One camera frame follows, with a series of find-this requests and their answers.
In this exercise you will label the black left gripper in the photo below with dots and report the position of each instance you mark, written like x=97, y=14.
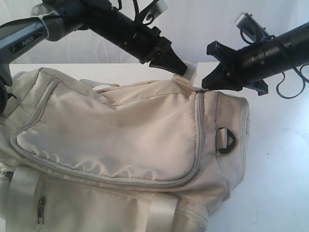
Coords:
x=145, y=43

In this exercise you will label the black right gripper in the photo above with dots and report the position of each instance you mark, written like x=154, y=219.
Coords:
x=228, y=74

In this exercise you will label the cream fabric duffel bag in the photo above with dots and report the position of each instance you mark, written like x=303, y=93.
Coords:
x=154, y=156

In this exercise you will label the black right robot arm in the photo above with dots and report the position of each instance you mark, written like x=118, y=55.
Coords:
x=250, y=66

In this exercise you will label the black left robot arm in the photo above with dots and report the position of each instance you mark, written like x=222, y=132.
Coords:
x=52, y=20

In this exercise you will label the white draped cloth background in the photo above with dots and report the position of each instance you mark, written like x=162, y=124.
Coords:
x=189, y=24

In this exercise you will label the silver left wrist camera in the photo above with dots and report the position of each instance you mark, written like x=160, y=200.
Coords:
x=155, y=8

